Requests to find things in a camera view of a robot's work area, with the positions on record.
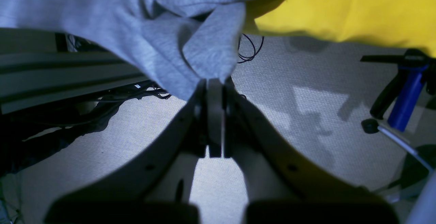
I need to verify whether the black floor cable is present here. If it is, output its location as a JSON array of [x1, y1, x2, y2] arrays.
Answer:
[[237, 33, 265, 64]]

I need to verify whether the grey t-shirt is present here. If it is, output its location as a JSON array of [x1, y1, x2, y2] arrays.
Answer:
[[0, 0, 249, 100]]

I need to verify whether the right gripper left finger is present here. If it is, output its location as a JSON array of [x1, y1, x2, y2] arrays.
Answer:
[[45, 80, 206, 224]]

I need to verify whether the yellow tablecloth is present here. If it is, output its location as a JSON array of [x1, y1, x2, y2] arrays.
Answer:
[[244, 0, 436, 58]]

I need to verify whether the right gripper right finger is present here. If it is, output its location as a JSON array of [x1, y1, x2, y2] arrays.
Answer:
[[207, 79, 399, 224]]

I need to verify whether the blue handled clamp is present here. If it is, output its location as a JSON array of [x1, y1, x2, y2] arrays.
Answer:
[[360, 49, 435, 132]]

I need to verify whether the aluminium frame rail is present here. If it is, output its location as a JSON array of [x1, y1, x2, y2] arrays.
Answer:
[[0, 29, 148, 114]]

